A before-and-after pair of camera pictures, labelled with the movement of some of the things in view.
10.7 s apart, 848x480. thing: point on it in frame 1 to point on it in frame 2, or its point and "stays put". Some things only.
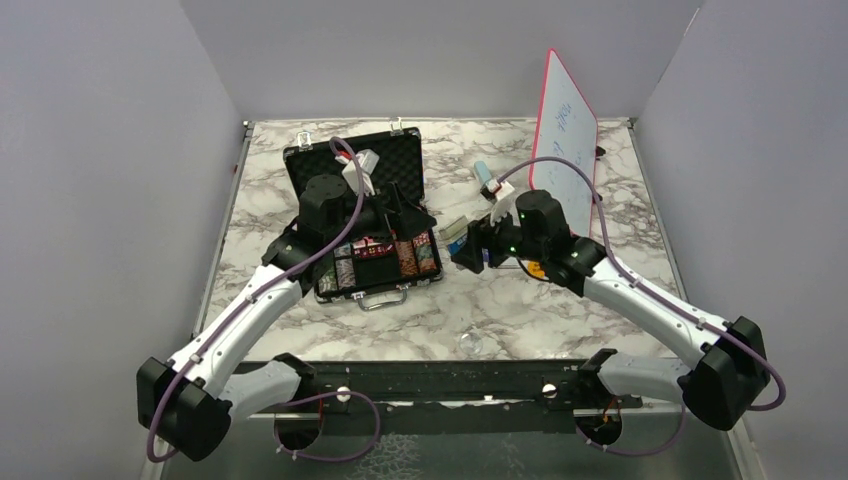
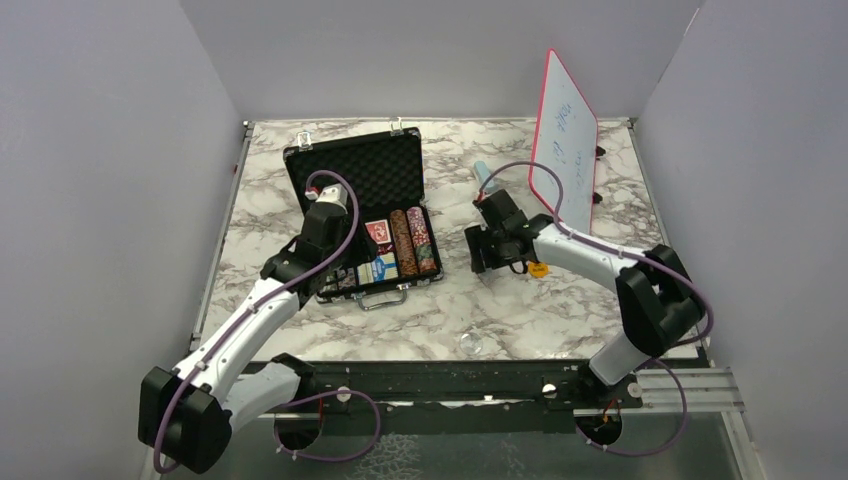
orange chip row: (406, 257) stays put
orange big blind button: (534, 268) stays put
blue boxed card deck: (456, 233) to (381, 268)
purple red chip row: (425, 255) stays put
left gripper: (405, 220) to (364, 247)
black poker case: (367, 194) stays put
